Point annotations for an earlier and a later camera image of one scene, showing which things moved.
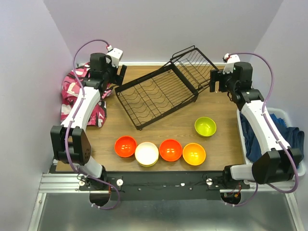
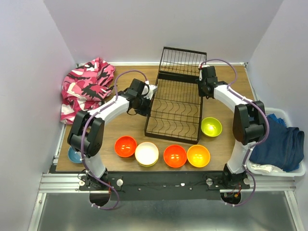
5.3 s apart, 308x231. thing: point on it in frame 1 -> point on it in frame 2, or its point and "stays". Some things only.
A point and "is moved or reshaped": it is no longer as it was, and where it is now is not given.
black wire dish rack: (152, 96) is moved or reshaped
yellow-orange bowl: (194, 154) is moved or reshaped
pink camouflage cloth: (71, 87) stays
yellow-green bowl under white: (148, 165) stays
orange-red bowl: (125, 146) stays
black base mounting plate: (164, 186) stays
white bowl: (146, 153) stays
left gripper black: (117, 79) -> (147, 111)
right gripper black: (215, 76) -> (200, 93)
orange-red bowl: (170, 150) is moved or reshaped
